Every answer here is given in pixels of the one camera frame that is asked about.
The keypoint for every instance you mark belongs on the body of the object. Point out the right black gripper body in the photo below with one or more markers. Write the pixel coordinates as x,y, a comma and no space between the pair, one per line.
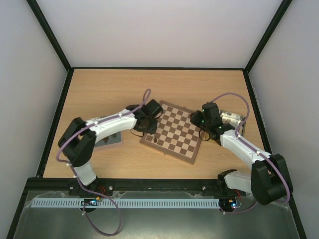
197,118

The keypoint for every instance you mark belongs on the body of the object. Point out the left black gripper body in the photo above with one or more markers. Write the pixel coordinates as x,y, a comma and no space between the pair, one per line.
148,128

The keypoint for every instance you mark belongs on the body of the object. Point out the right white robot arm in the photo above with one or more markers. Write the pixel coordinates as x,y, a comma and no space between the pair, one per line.
268,180

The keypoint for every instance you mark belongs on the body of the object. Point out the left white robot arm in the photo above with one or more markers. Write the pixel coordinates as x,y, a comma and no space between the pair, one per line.
77,144

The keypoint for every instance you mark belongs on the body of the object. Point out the wooden chess board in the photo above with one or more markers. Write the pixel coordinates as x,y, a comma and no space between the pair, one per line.
177,136

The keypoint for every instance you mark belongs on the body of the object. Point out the pile of dark chess pieces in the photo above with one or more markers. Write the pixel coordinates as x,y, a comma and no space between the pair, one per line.
110,138

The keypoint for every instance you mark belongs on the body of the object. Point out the gold tin tray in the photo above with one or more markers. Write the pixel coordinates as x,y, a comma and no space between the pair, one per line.
216,133

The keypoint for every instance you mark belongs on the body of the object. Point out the pink tin tray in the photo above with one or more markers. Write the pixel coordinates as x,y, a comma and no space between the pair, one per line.
100,145

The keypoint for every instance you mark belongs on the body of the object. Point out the black frame rail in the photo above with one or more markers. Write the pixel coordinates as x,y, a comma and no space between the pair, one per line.
205,187

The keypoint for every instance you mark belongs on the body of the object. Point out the light blue cable duct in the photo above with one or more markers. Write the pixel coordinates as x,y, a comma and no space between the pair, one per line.
127,203

